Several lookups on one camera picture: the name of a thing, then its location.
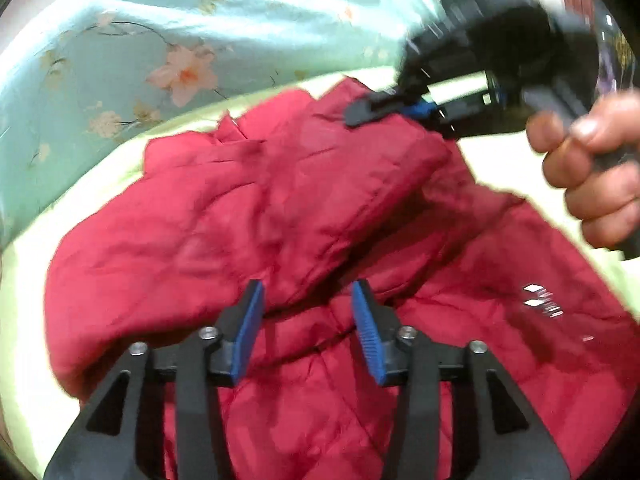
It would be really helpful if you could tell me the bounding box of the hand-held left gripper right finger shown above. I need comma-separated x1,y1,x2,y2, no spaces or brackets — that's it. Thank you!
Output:
350,280,571,480

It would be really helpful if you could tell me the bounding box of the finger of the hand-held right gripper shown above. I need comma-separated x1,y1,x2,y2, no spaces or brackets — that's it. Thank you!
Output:
344,90,527,139

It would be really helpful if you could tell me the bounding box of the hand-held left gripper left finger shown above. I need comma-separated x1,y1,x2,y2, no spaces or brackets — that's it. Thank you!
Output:
45,280,266,480

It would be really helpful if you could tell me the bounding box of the red quilted jacket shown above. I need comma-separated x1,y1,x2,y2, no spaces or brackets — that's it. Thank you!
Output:
44,75,640,480

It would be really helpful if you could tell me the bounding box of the person's right hand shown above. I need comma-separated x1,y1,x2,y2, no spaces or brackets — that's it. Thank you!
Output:
526,94,640,251

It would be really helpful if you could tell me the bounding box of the light green blanket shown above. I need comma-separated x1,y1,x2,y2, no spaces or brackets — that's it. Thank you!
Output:
0,67,640,480

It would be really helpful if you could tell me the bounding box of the teal floral quilt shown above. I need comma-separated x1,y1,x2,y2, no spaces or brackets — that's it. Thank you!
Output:
0,0,451,251

